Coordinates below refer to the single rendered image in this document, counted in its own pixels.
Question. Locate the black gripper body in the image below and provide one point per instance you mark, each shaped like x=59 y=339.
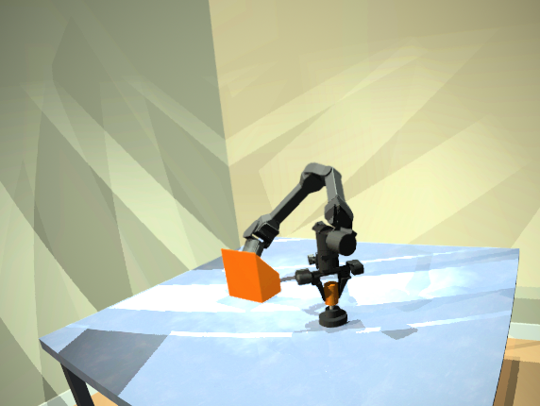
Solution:
x=328 y=263

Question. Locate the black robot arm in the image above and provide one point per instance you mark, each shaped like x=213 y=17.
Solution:
x=340 y=238

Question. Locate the orange cylinder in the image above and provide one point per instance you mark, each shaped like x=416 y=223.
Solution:
x=331 y=292

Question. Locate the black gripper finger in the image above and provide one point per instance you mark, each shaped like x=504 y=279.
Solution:
x=320 y=289
x=342 y=282

